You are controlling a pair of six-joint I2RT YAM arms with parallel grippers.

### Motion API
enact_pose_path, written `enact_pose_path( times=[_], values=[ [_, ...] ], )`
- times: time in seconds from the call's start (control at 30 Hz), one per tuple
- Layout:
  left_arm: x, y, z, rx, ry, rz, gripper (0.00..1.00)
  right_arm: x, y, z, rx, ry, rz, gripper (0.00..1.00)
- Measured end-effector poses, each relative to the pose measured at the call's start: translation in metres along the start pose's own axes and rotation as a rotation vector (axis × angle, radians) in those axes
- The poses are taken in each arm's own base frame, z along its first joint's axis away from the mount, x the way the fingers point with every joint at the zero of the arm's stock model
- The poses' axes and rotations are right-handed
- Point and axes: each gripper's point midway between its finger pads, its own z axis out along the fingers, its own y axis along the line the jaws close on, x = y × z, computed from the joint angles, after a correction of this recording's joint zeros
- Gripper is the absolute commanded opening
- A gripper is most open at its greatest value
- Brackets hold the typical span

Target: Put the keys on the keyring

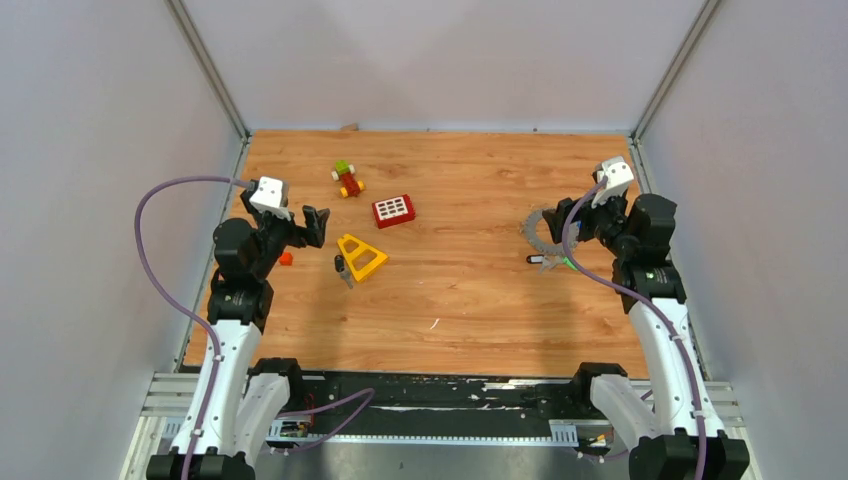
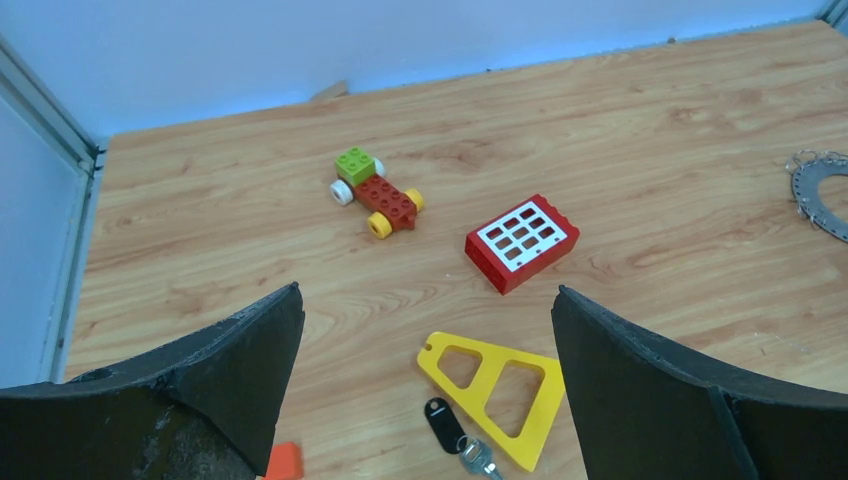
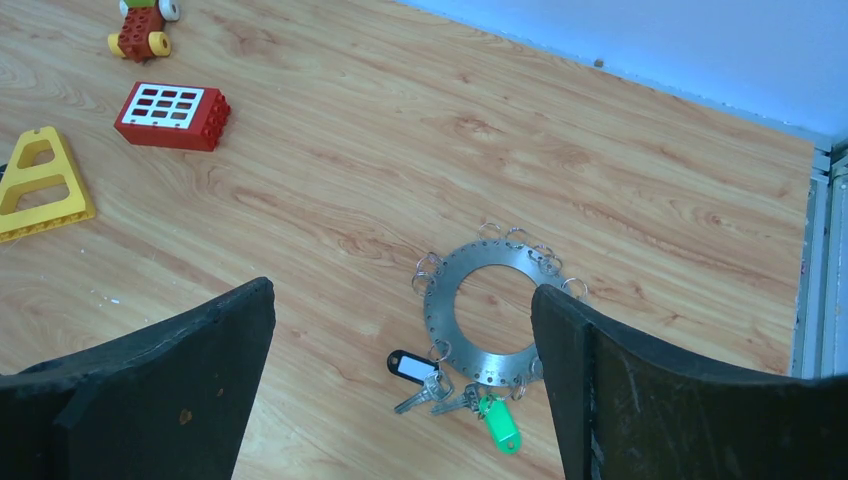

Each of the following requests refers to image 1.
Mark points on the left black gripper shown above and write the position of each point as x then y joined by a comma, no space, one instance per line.
297,233

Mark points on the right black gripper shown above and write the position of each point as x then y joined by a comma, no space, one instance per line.
587,212

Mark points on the key with black tag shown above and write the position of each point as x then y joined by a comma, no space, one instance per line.
342,270

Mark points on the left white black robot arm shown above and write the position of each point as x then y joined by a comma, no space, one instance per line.
236,397

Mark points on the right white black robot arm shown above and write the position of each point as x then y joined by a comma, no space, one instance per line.
679,435

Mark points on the lego car toy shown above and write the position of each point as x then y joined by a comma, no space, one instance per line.
344,173

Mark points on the yellow triangular toy piece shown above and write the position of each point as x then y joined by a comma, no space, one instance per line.
363,259

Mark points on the red lego window brick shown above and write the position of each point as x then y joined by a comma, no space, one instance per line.
393,211

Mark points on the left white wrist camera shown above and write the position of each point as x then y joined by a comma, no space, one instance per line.
271,196

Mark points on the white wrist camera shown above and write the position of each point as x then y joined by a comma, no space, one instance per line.
615,176
271,196

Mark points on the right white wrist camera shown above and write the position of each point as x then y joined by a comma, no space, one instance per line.
615,176

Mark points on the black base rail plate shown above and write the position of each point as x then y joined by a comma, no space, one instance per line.
347,405

